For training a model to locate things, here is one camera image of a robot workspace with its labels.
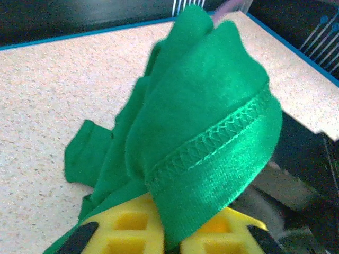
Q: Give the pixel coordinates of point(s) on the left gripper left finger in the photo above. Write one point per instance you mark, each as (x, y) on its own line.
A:
(127, 227)

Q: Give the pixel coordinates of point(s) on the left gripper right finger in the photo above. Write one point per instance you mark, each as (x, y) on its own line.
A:
(227, 232)

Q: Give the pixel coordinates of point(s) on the green t-shirt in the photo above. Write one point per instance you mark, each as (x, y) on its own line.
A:
(198, 92)

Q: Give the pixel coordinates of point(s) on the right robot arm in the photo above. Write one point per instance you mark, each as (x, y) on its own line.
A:
(299, 148)

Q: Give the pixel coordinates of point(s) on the blue table edge trim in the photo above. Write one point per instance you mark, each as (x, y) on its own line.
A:
(291, 48)

